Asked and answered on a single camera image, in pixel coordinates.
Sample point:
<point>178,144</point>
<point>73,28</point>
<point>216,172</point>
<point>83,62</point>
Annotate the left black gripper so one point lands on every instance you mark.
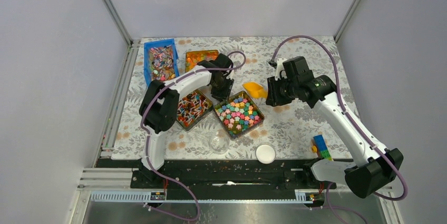
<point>224,95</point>

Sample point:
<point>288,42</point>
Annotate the tin of lollipops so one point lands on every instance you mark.
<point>192,109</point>

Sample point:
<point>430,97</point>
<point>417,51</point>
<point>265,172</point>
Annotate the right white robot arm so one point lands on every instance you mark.
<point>374,165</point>

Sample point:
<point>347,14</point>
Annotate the floral table mat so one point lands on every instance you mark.
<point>289,129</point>

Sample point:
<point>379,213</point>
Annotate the white jar lid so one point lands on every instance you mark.
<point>265,153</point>

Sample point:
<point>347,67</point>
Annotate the orange plastic scoop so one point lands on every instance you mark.
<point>255,90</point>

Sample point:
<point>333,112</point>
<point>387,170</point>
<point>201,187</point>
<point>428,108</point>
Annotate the tin of orange gummies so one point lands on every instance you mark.
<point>194,57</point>

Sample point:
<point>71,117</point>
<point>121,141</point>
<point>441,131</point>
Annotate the clear plastic jar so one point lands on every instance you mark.
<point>219,142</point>

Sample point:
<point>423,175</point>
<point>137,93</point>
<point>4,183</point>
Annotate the colourful toy block stack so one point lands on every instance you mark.
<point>319,147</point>

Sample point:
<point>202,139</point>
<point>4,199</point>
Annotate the blue plastic candy bin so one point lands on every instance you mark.
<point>160,60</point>

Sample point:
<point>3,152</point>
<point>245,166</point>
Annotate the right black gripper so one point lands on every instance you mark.
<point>273,98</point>

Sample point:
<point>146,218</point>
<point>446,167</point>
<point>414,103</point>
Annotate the tin of star candies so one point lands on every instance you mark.
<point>238,114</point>

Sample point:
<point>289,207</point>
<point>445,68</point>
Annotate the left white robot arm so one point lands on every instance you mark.
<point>159,107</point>

